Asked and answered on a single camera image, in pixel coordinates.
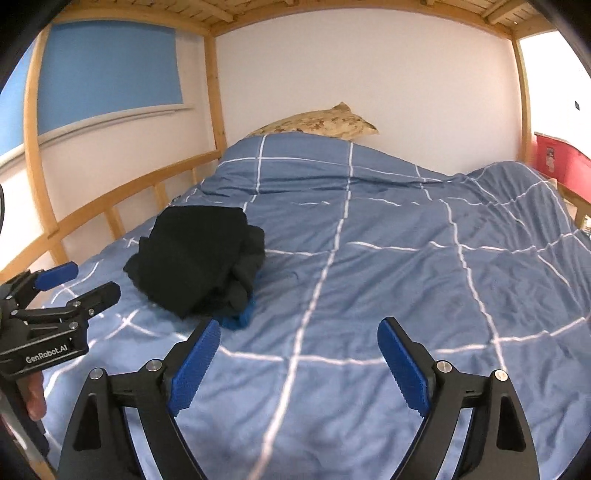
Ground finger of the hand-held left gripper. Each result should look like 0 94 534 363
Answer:
0 261 79 319
13 282 122 330

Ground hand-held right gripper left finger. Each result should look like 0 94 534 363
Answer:
60 318 222 480

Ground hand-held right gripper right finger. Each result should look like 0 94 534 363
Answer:
377 316 542 480

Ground black pants with orange pawprint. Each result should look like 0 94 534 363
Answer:
124 205 252 320

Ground person's left hand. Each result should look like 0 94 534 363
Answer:
24 371 48 422

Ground blue folded garment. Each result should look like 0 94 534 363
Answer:
213 272 260 331

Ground blue checked duvet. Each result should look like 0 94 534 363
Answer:
41 134 591 480

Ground dark green crumpled garment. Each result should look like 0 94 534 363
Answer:
228 225 267 315

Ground white window sill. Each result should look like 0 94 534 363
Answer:
0 104 195 172

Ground blue window blind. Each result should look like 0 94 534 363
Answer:
0 21 185 160

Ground camouflage pattern pillow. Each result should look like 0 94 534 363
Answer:
247 102 379 140

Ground red plastic bin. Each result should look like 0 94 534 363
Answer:
534 131 591 205

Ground wooden bed frame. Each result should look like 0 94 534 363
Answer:
0 0 591 282

